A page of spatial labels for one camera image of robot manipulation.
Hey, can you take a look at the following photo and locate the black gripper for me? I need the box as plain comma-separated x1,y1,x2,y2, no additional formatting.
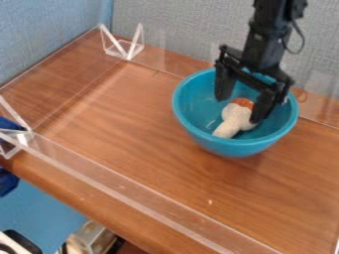
215,31,294,124

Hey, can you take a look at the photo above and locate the white brown toy mushroom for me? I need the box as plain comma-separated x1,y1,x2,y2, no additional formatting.
213,97,255,139

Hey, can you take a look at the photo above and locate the blue plastic bowl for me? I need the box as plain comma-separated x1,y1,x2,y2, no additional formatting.
173,68,300,158

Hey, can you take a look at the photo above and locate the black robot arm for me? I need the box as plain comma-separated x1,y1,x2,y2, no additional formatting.
215,0,308,123

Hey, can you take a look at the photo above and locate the clear acrylic back barrier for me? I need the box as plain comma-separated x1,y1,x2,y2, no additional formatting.
99,23,339,129

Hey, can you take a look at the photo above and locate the clear acrylic barrier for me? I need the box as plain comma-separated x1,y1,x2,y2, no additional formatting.
0,132,281,254
99,23,339,129

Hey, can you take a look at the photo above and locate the clear acrylic front barrier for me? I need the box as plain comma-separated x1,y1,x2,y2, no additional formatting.
0,132,281,254

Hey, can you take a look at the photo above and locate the white box under table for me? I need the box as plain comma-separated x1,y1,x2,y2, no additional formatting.
67,220,117,254

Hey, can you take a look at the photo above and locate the blue clamp object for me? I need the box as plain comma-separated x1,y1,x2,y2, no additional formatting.
0,115,29,198

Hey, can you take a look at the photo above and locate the black white device corner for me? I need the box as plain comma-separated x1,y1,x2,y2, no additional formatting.
0,230,43,254

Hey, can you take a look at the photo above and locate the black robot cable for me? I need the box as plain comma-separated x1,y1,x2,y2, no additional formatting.
280,18,308,56

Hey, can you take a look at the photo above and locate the clear acrylic corner bracket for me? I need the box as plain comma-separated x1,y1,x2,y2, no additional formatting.
98,24,145,61

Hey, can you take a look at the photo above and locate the clear acrylic left bracket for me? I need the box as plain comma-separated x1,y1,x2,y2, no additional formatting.
0,95,34,159

